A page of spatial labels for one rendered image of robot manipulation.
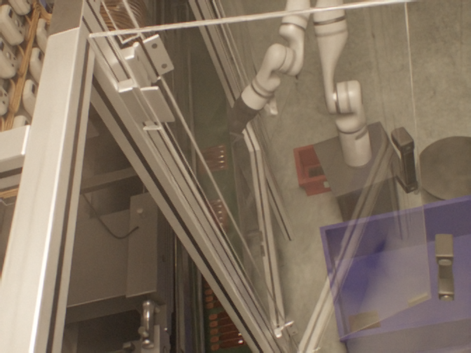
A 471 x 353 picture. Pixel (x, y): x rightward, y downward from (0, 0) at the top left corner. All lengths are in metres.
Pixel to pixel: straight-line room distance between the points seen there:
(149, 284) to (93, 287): 0.15
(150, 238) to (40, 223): 0.86
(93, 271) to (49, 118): 0.84
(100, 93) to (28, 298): 0.35
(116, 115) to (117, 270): 0.65
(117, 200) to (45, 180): 1.29
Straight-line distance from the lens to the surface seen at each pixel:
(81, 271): 1.44
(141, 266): 1.35
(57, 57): 0.70
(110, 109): 0.80
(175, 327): 1.51
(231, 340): 1.66
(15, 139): 0.63
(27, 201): 0.56
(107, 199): 1.88
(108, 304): 1.40
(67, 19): 0.74
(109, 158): 1.98
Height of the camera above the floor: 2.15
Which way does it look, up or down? 48 degrees down
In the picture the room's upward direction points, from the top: 25 degrees counter-clockwise
